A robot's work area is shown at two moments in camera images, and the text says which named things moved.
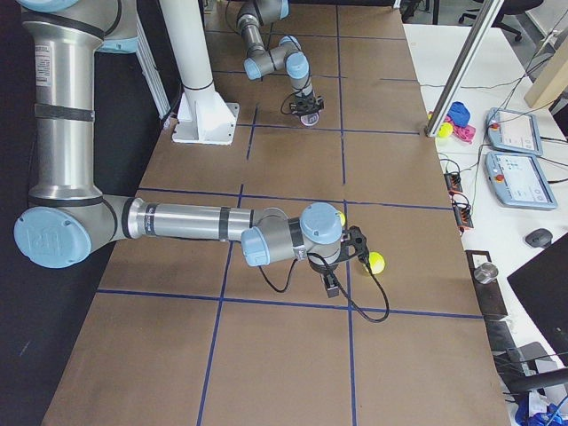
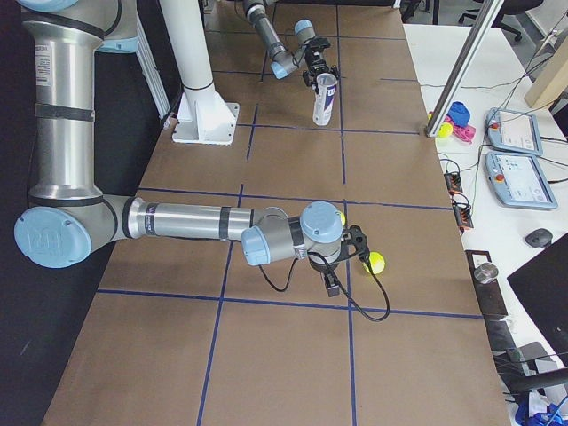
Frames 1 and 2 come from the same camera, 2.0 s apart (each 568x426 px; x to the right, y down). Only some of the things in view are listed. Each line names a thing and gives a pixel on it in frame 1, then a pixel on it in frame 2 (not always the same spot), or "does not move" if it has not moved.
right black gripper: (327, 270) does not move
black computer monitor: (542, 284) does not move
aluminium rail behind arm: (149, 69) does not move
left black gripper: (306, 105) → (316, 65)
